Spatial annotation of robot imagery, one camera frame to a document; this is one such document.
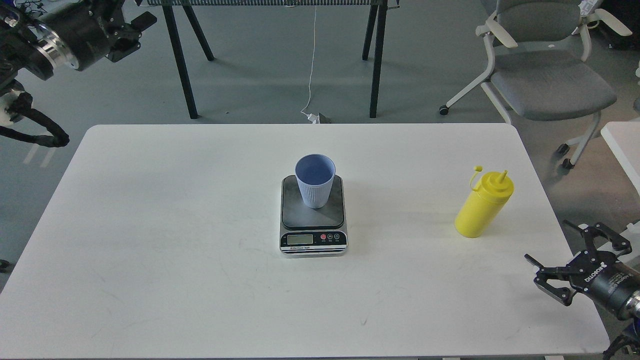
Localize blue ribbed plastic cup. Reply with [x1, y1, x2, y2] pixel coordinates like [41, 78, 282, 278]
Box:
[294, 153, 336, 208]

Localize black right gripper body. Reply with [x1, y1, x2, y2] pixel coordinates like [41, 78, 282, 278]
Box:
[567, 250, 640, 321]

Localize grey office chair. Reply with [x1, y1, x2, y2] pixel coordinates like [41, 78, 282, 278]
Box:
[439, 0, 633, 170]

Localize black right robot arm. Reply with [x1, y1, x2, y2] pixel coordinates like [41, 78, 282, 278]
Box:
[524, 219, 640, 360]

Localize white hanging cable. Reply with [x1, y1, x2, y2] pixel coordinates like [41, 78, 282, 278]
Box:
[300, 4, 319, 117]

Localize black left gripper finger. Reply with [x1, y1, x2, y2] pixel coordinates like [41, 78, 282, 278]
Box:
[106, 11, 158, 63]

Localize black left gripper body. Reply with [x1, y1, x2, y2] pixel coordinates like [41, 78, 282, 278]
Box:
[35, 0, 123, 71]

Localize black trestle table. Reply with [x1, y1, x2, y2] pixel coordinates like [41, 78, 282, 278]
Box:
[138, 0, 399, 120]

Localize white power adapter on floor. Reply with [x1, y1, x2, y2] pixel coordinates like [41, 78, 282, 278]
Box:
[306, 112, 332, 125]

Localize white side table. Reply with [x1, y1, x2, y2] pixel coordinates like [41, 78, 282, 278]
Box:
[600, 120, 640, 192]

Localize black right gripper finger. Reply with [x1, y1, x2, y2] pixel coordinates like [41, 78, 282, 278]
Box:
[524, 253, 580, 306]
[563, 219, 633, 257]

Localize black digital kitchen scale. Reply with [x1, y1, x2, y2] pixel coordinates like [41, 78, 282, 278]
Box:
[278, 175, 349, 256]

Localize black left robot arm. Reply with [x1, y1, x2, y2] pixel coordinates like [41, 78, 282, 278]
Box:
[0, 0, 157, 148]

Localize black cable bundle on floor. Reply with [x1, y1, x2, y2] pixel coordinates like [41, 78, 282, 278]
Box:
[15, 0, 71, 16]

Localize yellow squeeze bottle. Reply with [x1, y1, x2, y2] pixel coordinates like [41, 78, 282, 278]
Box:
[454, 165, 515, 239]

